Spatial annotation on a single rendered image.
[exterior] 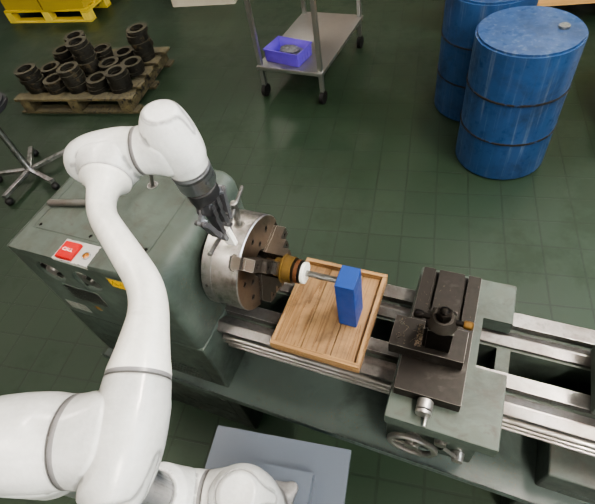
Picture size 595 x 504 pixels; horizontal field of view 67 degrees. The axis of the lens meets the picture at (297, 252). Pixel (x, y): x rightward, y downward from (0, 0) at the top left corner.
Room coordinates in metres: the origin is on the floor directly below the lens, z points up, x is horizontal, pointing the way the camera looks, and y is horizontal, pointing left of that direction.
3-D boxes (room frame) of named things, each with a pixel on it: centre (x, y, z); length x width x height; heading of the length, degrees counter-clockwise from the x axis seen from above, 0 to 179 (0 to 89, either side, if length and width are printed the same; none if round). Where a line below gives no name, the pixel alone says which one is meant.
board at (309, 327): (0.79, -0.07, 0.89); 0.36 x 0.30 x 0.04; 149
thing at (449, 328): (0.54, -0.33, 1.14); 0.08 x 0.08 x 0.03
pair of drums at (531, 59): (2.58, -1.56, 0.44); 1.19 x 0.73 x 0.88; 159
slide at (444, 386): (0.60, -0.37, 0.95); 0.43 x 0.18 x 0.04; 149
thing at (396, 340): (0.55, -0.31, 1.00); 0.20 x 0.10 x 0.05; 59
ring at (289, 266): (0.85, 0.04, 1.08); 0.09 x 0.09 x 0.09; 59
